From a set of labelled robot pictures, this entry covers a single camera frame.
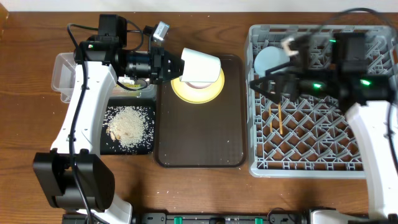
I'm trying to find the brown serving tray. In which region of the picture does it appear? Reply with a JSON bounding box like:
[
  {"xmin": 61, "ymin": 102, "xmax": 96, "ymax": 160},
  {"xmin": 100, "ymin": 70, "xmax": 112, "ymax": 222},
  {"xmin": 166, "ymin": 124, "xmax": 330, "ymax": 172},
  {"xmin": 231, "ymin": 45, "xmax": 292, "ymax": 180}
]
[{"xmin": 154, "ymin": 55, "xmax": 248, "ymax": 168}]

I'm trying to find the grey dishwasher rack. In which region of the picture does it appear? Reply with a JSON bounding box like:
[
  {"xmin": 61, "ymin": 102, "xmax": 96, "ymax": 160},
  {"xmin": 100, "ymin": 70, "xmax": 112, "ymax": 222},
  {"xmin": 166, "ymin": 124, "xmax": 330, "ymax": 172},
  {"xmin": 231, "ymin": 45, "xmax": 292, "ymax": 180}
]
[{"xmin": 246, "ymin": 25, "xmax": 397, "ymax": 179}]

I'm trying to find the light blue bowl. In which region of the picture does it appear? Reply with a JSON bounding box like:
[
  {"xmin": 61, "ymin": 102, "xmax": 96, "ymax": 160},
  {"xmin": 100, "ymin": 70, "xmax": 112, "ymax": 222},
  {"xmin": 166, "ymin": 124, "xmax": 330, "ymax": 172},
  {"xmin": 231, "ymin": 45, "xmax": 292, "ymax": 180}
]
[{"xmin": 254, "ymin": 46, "xmax": 290, "ymax": 78}]

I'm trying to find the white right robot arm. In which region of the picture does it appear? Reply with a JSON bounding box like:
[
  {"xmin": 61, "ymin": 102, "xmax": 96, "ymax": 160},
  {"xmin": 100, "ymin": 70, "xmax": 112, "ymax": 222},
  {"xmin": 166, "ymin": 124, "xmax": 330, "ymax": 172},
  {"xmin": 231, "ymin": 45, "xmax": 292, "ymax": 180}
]
[{"xmin": 249, "ymin": 70, "xmax": 397, "ymax": 223}]

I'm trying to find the yellow snack wrapper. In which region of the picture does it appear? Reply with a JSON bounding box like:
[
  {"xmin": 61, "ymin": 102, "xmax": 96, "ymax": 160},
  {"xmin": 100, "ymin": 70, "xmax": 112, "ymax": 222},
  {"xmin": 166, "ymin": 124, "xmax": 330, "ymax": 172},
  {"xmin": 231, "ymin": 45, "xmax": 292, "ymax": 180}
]
[{"xmin": 118, "ymin": 77, "xmax": 141, "ymax": 90}]

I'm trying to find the clear plastic bin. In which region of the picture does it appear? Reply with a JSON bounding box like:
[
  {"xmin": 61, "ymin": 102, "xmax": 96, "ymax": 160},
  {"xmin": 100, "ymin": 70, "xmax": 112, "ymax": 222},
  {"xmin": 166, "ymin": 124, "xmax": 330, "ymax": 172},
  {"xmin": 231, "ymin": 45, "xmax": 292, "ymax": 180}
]
[{"xmin": 52, "ymin": 52, "xmax": 157, "ymax": 103}]

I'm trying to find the black tray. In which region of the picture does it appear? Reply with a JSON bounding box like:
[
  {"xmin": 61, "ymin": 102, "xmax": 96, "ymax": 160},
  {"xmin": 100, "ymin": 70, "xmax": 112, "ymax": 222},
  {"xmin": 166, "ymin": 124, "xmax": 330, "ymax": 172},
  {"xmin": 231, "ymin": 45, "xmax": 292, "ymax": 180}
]
[{"xmin": 99, "ymin": 98, "xmax": 156, "ymax": 156}]

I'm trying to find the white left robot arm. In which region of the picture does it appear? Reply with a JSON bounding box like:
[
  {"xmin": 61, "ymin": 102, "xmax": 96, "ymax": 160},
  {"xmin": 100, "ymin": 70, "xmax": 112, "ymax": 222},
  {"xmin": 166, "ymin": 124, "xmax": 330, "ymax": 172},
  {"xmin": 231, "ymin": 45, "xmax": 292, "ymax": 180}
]
[{"xmin": 33, "ymin": 40, "xmax": 185, "ymax": 223}]

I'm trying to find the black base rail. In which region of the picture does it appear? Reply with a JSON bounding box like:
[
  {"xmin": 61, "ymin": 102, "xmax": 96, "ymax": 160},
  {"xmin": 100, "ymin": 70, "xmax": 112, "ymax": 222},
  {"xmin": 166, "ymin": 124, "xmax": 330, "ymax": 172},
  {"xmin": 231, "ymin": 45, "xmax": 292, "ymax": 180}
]
[{"xmin": 62, "ymin": 208, "xmax": 312, "ymax": 224}]

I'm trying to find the yellow plate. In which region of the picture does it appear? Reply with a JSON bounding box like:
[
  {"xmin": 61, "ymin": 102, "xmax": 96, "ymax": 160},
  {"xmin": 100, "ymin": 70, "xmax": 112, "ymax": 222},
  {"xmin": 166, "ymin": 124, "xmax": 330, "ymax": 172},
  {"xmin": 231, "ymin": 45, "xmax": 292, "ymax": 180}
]
[{"xmin": 170, "ymin": 70, "xmax": 225, "ymax": 104}]

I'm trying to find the white paper cup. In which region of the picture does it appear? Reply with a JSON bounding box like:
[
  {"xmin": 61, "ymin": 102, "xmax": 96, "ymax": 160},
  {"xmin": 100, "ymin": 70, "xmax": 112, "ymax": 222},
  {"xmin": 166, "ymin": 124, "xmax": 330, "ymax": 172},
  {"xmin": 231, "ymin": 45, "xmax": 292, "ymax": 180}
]
[{"xmin": 180, "ymin": 48, "xmax": 221, "ymax": 83}]

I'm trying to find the wooden chopstick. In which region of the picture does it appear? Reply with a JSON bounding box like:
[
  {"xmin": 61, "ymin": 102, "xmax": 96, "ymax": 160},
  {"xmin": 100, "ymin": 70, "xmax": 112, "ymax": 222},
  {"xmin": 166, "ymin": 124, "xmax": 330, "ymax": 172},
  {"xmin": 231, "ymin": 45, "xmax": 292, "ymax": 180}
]
[
  {"xmin": 278, "ymin": 103, "xmax": 283, "ymax": 135},
  {"xmin": 268, "ymin": 106, "xmax": 273, "ymax": 133}
]

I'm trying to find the pile of rice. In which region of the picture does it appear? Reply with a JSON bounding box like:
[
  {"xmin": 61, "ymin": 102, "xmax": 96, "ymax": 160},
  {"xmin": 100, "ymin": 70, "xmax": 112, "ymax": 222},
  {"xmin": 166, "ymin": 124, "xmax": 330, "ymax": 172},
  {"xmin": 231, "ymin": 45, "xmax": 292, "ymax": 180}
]
[{"xmin": 104, "ymin": 105, "xmax": 155, "ymax": 153}]

